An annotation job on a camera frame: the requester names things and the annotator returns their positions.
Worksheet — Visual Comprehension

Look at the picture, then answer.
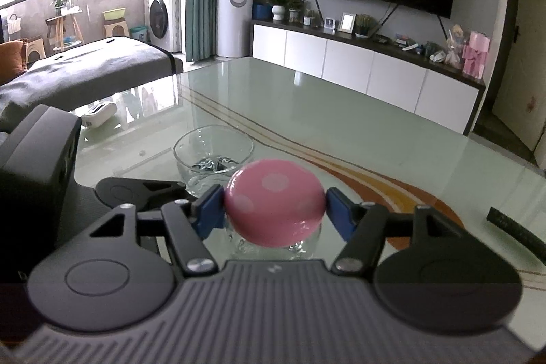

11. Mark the pink polka dot bottle cap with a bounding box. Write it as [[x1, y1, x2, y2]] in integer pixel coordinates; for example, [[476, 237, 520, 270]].
[[224, 159, 326, 248]]

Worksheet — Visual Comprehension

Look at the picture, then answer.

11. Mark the black strip on table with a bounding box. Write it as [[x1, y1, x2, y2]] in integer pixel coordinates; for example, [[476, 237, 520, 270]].
[[486, 207, 546, 265]]

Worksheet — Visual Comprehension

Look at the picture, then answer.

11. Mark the grey covered sofa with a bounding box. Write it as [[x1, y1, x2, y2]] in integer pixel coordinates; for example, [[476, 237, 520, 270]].
[[1, 37, 183, 133]]

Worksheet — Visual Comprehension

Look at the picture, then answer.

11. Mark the clear drinking glass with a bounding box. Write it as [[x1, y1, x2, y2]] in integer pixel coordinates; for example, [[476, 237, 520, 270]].
[[172, 125, 255, 197]]

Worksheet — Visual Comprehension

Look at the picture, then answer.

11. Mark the orange cushion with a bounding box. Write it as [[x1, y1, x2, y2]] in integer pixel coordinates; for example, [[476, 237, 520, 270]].
[[0, 40, 27, 86]]

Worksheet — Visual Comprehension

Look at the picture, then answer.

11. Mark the white interior door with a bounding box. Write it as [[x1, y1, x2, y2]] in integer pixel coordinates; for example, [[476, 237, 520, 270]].
[[493, 0, 545, 150]]

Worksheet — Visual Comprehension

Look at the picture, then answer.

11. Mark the white tv cabinet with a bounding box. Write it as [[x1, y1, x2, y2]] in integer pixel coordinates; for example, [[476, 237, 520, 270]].
[[251, 19, 485, 135]]

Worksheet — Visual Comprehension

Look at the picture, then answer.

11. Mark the small wooden stool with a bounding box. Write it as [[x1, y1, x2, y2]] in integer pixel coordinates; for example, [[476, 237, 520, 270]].
[[104, 19, 130, 37]]

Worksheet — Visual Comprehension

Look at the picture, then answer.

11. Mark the pink gift box with bow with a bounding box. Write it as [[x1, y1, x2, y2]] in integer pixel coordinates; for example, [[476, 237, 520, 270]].
[[463, 31, 490, 79]]

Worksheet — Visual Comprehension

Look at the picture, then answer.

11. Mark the doll figurine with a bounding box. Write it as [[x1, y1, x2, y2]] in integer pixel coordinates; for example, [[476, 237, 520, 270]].
[[444, 24, 465, 69]]

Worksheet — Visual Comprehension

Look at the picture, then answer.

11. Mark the white washing machine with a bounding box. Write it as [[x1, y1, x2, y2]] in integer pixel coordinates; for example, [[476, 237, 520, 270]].
[[144, 0, 182, 53]]

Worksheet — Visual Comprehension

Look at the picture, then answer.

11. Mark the potted plant in white pot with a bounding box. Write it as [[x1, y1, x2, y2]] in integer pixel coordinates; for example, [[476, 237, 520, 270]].
[[268, 0, 290, 21]]

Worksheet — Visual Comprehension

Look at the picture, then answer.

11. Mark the white picture frame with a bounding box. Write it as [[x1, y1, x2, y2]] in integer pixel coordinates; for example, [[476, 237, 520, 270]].
[[338, 13, 356, 34]]

